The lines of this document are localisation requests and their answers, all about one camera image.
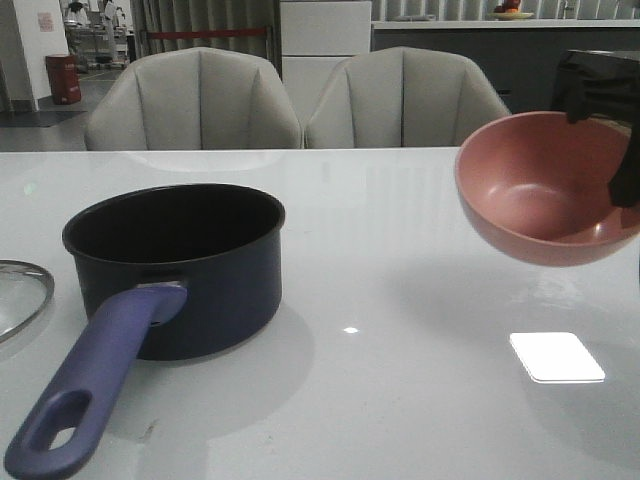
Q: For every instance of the pink plastic bowl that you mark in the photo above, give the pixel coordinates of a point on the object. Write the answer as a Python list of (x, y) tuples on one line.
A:
[(535, 187)]

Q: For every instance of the beige upholstered chair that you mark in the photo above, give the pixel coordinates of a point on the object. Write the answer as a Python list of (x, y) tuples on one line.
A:
[(402, 97), (199, 98)]

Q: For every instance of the red trash bin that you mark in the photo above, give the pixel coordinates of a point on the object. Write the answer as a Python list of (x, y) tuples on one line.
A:
[(63, 79)]

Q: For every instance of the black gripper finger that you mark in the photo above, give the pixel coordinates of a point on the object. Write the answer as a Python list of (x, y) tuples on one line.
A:
[(583, 92), (623, 188)]

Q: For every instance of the glass pot lid purple knob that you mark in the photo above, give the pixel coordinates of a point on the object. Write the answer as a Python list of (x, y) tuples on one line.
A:
[(26, 291)]

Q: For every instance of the dark glossy appliance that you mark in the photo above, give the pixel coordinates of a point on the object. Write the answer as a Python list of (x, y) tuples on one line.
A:
[(603, 61)]

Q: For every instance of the white cabinet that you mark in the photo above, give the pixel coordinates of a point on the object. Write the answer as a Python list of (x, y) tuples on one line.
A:
[(315, 37)]

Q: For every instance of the dark blue saucepan purple handle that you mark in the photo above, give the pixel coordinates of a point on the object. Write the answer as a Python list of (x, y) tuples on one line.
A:
[(166, 273)]

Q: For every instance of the fruit plate on counter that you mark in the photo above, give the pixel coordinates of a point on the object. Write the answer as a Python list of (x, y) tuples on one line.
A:
[(509, 10)]

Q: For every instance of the left beige upholstered chair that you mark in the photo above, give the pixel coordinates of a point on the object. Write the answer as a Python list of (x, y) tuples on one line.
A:
[(199, 98)]

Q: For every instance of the right beige upholstered chair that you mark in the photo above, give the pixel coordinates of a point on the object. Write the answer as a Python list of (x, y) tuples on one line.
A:
[(402, 97)]

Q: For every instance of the grey counter with white top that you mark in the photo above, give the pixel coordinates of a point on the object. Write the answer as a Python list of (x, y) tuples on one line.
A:
[(519, 57)]

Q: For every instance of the red barrier tape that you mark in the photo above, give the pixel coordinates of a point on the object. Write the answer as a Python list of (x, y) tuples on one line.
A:
[(208, 34)]

